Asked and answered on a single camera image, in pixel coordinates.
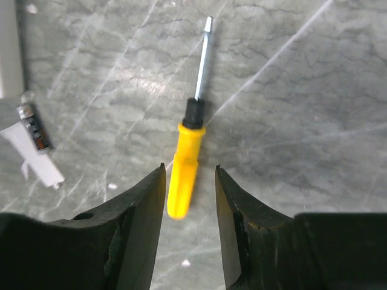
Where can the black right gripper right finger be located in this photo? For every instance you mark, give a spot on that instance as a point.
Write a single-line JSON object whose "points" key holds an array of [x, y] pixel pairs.
{"points": [[262, 248]]}

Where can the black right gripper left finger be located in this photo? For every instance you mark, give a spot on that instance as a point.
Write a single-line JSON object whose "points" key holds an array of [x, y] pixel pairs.
{"points": [[111, 246]]}

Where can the white battery cover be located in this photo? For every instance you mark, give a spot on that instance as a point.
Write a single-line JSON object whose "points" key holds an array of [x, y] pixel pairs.
{"points": [[40, 163]]}

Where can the yellow handled screwdriver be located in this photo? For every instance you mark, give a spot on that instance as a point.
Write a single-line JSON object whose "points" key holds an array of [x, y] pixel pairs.
{"points": [[191, 131]]}

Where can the battery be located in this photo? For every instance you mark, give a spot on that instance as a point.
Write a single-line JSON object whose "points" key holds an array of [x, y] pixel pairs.
{"points": [[32, 122]]}

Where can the white remote control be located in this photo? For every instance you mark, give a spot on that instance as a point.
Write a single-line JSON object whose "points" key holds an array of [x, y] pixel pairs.
{"points": [[12, 76]]}

